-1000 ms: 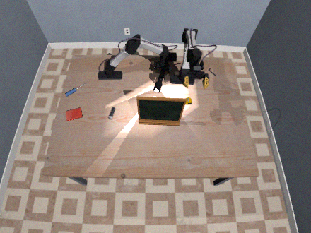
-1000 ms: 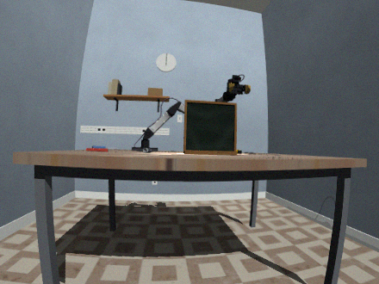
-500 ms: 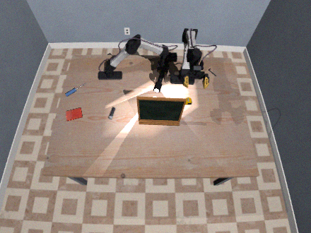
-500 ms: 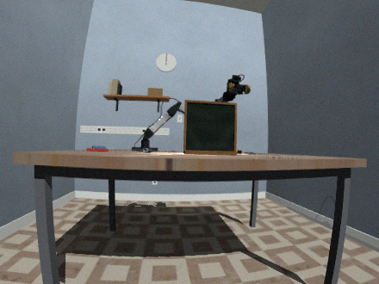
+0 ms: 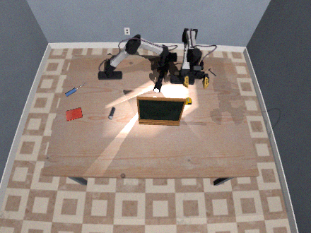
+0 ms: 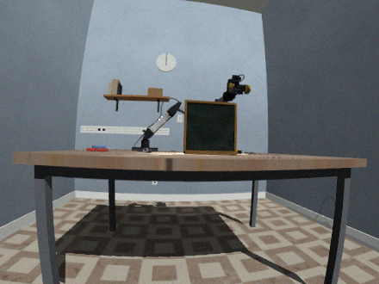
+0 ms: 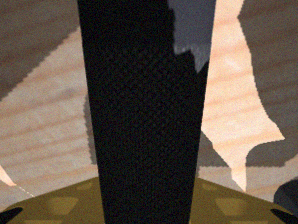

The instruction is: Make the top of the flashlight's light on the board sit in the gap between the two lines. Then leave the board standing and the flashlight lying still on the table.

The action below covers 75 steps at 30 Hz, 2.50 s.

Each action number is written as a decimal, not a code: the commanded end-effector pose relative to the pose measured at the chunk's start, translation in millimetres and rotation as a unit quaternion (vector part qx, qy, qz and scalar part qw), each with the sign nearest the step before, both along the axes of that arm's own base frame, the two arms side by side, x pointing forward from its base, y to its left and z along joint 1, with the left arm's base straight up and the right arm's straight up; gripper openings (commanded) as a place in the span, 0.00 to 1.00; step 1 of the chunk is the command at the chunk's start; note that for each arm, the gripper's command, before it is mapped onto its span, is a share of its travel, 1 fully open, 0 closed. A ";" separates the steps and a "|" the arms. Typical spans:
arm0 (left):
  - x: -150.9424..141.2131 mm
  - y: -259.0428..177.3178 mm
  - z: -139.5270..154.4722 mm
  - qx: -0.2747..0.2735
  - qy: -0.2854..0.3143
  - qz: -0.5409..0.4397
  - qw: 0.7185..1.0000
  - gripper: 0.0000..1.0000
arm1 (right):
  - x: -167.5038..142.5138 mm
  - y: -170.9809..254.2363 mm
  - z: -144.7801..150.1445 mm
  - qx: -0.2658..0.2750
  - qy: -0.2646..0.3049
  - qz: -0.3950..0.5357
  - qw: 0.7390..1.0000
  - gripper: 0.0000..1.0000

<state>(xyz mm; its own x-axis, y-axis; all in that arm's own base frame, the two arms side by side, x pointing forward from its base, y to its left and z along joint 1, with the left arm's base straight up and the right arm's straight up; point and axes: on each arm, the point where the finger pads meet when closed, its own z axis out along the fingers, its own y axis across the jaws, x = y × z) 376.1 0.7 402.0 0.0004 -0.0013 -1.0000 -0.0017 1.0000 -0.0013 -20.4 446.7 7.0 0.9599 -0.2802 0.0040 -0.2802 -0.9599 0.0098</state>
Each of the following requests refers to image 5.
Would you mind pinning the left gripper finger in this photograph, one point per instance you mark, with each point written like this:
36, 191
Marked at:
186, 84
205, 83

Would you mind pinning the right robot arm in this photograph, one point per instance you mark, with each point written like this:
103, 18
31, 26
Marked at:
130, 48

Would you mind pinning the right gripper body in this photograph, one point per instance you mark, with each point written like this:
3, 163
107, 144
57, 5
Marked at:
162, 66

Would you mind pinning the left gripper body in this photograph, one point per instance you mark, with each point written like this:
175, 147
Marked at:
195, 75

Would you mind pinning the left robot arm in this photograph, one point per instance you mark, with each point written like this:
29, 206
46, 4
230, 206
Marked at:
192, 56

